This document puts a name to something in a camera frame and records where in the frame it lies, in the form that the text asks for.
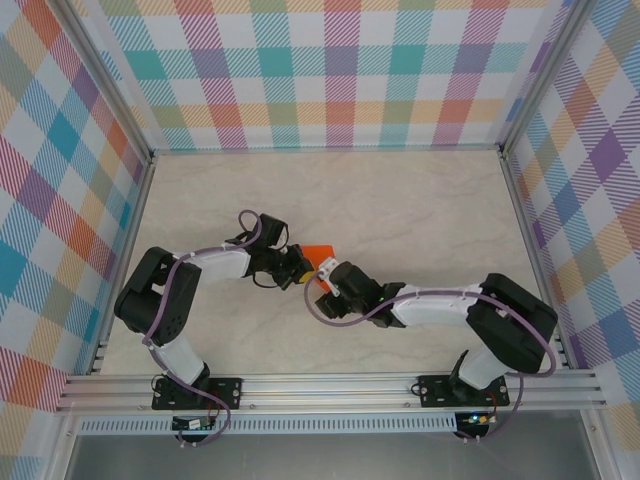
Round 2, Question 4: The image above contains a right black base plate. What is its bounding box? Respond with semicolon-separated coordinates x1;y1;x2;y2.
418;374;510;409

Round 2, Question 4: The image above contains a slotted grey cable duct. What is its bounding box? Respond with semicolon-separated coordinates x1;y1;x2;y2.
78;412;459;435

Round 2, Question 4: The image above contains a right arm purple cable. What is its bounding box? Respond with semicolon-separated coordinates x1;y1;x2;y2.
304;279;559;444

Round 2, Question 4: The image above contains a left gripper black wire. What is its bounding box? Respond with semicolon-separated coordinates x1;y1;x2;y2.
252;269;282;291

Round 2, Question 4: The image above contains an aluminium side rail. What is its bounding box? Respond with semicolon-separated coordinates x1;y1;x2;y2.
88;154;157;375
499;153;575;370

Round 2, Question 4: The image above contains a left aluminium corner post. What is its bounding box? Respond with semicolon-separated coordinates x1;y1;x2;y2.
47;0;156;164

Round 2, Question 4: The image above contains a grey metal shelf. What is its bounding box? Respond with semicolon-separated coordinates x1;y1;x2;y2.
64;432;601;480

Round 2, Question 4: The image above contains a left aluminium side rail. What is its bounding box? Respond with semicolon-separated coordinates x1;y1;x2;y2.
88;154;157;375

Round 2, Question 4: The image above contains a left small circuit board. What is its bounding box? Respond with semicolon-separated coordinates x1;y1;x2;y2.
172;417;217;431

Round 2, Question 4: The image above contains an orange square paper sheet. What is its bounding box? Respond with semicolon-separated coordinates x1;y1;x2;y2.
298;243;337;296

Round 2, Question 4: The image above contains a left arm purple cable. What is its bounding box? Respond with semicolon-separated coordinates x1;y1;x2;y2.
142;209;264;449

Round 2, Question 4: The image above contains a right aluminium corner post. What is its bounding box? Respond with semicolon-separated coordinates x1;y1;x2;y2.
498;0;601;159

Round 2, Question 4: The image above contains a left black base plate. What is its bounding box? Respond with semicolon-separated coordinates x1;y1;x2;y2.
152;377;244;411

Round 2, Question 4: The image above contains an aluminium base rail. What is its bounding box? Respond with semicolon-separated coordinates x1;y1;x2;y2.
54;369;609;414

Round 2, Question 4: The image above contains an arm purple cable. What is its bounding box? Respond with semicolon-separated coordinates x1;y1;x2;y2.
304;279;559;444
142;209;264;449

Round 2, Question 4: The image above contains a right aluminium side rail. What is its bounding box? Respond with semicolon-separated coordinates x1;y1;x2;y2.
499;153;575;370

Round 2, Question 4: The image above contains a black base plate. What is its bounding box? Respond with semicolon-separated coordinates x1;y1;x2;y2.
152;377;244;411
418;374;510;409

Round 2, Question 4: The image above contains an aluminium back rail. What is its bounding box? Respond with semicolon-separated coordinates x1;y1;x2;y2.
149;144;506;156

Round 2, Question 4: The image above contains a right base black wire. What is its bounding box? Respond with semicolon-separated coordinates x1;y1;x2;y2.
409;372;454;397

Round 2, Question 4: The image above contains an aluminium corner post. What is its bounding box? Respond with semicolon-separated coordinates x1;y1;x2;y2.
47;0;156;164
498;0;601;159

